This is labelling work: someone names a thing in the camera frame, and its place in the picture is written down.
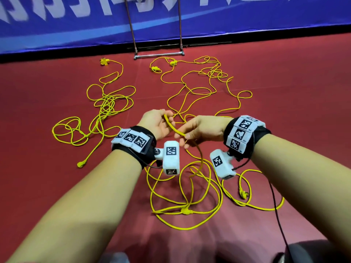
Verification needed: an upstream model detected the black cable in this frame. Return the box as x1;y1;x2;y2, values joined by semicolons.
268;180;291;263

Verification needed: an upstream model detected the person's left hand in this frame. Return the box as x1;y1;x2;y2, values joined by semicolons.
136;109;176;141

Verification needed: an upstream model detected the person's right hand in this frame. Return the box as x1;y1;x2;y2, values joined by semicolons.
178;115;234;149

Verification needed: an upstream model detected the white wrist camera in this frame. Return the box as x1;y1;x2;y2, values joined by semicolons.
210;149;238;180
154;141;182;176

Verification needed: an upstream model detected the person's right forearm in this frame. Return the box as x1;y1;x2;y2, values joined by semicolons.
249;133;351;263

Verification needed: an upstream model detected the black marker wristband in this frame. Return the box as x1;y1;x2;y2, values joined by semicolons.
222;115;272;160
111;126;158;169

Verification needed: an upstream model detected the blue banner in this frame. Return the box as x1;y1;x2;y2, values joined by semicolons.
0;0;351;54

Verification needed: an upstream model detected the metal rack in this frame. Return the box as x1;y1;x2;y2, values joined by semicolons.
123;0;186;60

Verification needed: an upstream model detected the person's left forearm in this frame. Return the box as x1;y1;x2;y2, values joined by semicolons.
5;148;143;263

